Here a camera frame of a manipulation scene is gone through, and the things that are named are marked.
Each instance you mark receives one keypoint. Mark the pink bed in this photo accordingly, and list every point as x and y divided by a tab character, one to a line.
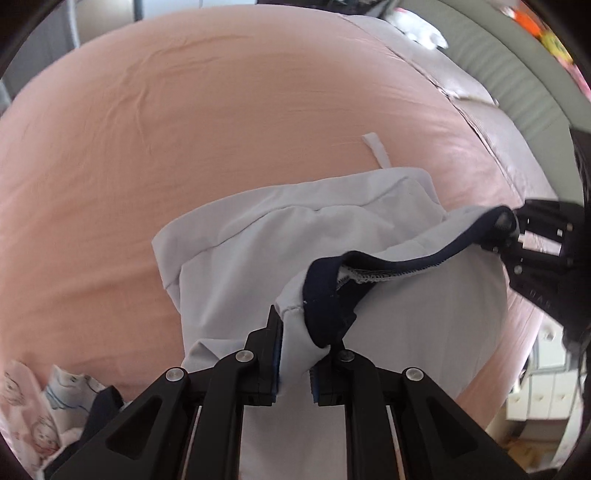
184	138

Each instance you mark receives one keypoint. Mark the pink pillow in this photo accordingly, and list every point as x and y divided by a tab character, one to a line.
508	157
429	64

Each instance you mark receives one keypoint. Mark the pale blue shirt navy trim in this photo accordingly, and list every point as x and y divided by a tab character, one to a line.
277	240

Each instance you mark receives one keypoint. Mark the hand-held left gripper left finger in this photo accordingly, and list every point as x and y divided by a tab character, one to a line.
276	369

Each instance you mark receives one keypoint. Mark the white cartoon print garment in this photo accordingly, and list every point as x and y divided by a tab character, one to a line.
69	385

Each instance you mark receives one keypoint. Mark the white drawer unit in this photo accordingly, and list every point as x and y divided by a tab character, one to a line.
545	392

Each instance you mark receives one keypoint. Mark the white plush toy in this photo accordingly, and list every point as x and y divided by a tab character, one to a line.
415	27

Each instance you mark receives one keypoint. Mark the grey padded headboard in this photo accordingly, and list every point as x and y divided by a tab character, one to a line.
517	83

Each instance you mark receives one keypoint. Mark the pink cartoon print garment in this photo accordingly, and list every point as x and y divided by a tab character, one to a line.
27	415

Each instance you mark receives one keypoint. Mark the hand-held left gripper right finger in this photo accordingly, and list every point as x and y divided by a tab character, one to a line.
315	386

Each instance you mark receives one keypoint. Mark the yellow plush toy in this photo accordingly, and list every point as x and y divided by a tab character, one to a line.
554	42

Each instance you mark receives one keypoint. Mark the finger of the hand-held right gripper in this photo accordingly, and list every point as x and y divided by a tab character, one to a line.
545	221
535	263

